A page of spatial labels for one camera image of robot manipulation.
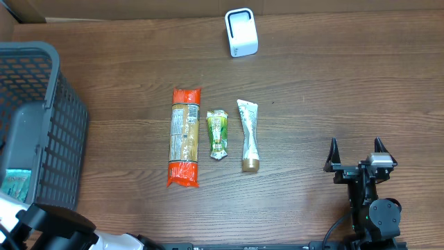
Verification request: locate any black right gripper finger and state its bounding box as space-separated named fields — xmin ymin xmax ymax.
xmin=323 ymin=137 xmax=341 ymax=172
xmin=374 ymin=137 xmax=398 ymax=167

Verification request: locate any white tube gold cap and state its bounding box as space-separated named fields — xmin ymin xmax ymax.
xmin=237 ymin=99 xmax=259 ymax=173

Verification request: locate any green snack pouch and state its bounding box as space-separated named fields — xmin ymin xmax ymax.
xmin=206 ymin=110 xmax=228 ymax=160

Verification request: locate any orange spaghetti pack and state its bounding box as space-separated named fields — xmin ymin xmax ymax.
xmin=167 ymin=88 xmax=201 ymax=188

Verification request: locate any teal tissue wipes pack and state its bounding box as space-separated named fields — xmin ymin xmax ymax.
xmin=1 ymin=169 xmax=31 ymax=203

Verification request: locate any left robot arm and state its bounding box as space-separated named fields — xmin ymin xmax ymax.
xmin=1 ymin=193 xmax=164 ymax=250

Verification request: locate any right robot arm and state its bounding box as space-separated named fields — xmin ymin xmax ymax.
xmin=323 ymin=137 xmax=402 ymax=249

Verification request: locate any white barcode scanner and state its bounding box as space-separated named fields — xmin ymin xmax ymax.
xmin=225 ymin=8 xmax=259 ymax=58

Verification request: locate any grey plastic mesh basket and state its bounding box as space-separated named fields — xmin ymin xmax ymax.
xmin=1 ymin=42 xmax=89 ymax=210

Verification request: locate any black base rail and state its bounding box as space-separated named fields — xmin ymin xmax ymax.
xmin=138 ymin=239 xmax=409 ymax=250

